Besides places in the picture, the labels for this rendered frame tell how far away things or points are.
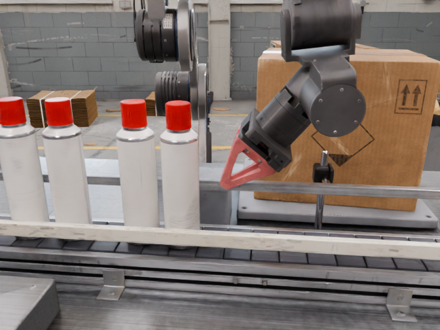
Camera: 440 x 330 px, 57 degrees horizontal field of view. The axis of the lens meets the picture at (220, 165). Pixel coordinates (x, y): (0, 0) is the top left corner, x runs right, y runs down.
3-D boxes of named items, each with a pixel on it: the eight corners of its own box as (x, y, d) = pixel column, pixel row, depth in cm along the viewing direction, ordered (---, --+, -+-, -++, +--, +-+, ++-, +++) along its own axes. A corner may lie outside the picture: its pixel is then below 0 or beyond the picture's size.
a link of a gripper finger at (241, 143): (201, 177, 53) (248, 125, 50) (208, 158, 60) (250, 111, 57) (241, 209, 54) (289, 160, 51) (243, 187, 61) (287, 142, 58)
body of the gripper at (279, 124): (241, 138, 48) (284, 90, 46) (245, 116, 58) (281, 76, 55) (282, 172, 49) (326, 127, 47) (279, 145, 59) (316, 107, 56)
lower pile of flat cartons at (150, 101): (143, 116, 502) (142, 99, 494) (152, 107, 552) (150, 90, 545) (196, 116, 499) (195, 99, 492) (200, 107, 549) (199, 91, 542)
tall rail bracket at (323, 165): (310, 261, 64) (319, 162, 58) (306, 238, 71) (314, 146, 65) (332, 262, 63) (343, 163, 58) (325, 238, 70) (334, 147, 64)
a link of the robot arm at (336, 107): (353, -1, 48) (279, 8, 48) (392, 11, 37) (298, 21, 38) (349, 98, 53) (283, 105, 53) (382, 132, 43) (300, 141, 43)
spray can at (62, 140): (51, 241, 60) (28, 103, 53) (67, 224, 65) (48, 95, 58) (85, 243, 59) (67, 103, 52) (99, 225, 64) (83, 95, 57)
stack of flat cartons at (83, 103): (29, 128, 450) (24, 99, 439) (44, 116, 500) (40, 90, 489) (89, 126, 455) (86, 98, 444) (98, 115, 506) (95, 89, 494)
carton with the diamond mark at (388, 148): (253, 199, 80) (256, 57, 71) (263, 158, 103) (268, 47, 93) (416, 212, 75) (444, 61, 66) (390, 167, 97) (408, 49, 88)
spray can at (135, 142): (120, 245, 59) (106, 104, 52) (131, 227, 64) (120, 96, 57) (155, 247, 58) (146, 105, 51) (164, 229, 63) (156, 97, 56)
